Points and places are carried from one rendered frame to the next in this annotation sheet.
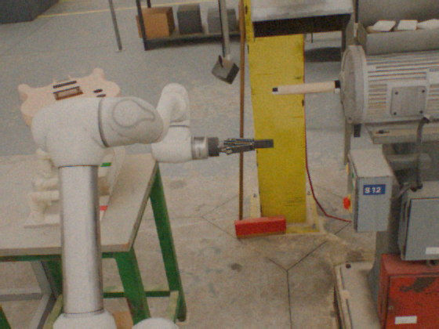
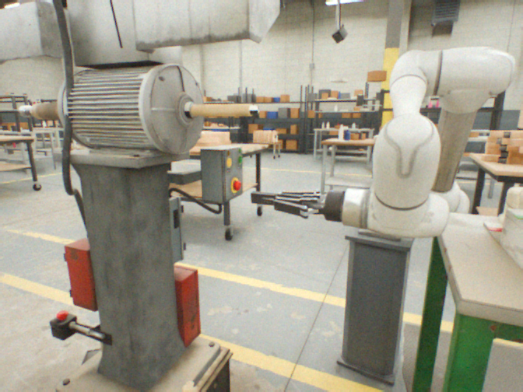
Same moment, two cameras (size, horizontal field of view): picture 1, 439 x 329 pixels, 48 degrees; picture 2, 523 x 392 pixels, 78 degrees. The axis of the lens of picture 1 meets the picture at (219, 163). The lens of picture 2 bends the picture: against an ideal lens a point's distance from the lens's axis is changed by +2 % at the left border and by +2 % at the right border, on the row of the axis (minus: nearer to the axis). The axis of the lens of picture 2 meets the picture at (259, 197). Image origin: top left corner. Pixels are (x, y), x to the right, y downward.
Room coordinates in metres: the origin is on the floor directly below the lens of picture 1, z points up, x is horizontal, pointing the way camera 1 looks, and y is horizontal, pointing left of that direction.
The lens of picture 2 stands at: (2.37, 0.05, 1.23)
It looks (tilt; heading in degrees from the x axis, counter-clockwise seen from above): 14 degrees down; 196
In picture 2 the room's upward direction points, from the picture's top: straight up
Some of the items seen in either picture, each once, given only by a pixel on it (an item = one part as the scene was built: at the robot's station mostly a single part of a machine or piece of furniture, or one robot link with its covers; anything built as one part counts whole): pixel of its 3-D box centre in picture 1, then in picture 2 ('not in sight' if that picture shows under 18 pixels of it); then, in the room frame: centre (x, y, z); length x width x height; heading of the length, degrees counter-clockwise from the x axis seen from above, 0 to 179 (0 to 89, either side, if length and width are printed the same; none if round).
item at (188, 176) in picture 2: (385, 174); (194, 175); (1.31, -0.52, 1.02); 0.19 x 0.04 x 0.04; 173
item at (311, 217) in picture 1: (283, 210); not in sight; (2.53, -0.36, 0.02); 0.40 x 0.40 x 0.02; 83
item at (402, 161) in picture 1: (408, 161); (165, 176); (1.36, -0.61, 1.02); 0.13 x 0.04 x 0.04; 83
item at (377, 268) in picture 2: not in sight; (375, 297); (0.83, 0.20, 0.35); 0.28 x 0.28 x 0.70; 75
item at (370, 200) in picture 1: (388, 192); (204, 180); (1.25, -0.51, 0.99); 0.24 x 0.21 x 0.26; 83
